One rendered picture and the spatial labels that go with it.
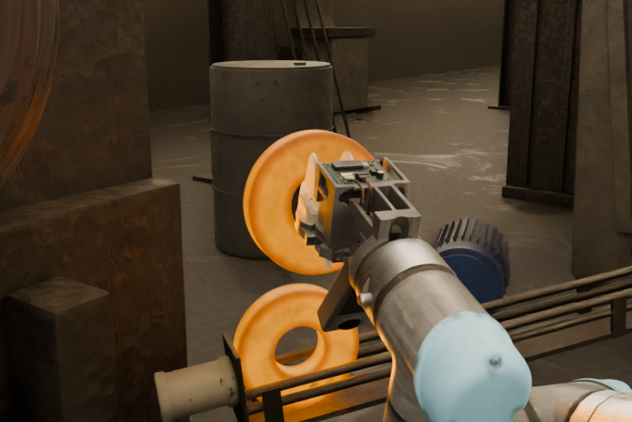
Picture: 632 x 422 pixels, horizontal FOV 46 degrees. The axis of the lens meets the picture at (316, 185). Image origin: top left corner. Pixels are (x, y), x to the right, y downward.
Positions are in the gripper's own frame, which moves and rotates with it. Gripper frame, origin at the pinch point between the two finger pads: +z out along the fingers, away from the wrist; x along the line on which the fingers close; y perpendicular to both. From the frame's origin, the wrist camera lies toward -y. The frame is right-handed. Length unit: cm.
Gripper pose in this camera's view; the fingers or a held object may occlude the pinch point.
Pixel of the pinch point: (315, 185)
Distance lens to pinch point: 78.4
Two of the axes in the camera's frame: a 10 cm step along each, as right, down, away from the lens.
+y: 0.9, -8.9, -4.5
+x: -9.5, 0.7, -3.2
